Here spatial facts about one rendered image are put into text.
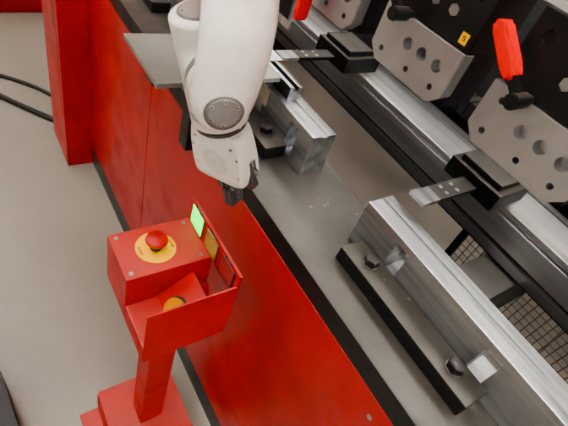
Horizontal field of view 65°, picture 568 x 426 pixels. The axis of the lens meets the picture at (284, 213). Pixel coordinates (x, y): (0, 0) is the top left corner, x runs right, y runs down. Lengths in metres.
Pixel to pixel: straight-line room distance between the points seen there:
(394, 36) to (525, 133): 0.23
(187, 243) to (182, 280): 0.07
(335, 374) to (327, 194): 0.34
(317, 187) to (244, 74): 0.45
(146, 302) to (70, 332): 0.81
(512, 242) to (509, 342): 0.27
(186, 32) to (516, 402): 0.64
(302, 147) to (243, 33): 0.44
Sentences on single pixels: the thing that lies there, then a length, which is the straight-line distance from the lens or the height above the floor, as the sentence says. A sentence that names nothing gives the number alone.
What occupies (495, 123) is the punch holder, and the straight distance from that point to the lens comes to 0.59.
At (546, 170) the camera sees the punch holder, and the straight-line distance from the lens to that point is 0.57.
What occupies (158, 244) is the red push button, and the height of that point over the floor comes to 0.81.
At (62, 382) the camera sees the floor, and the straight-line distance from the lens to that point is 1.57.
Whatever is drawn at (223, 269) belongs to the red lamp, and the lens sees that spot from 0.79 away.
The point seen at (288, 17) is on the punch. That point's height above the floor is 1.11.
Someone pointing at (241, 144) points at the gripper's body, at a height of 1.05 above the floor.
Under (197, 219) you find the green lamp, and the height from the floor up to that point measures 0.82.
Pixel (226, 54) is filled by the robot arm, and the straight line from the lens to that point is 0.48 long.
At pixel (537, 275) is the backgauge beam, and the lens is 0.93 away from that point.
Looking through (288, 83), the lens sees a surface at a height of 1.00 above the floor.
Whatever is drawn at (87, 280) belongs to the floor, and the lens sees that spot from 1.75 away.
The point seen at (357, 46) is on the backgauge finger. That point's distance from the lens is 1.14.
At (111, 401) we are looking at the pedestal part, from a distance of 1.40.
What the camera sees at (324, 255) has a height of 0.88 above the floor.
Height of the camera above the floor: 1.43
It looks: 43 degrees down
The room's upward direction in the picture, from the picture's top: 22 degrees clockwise
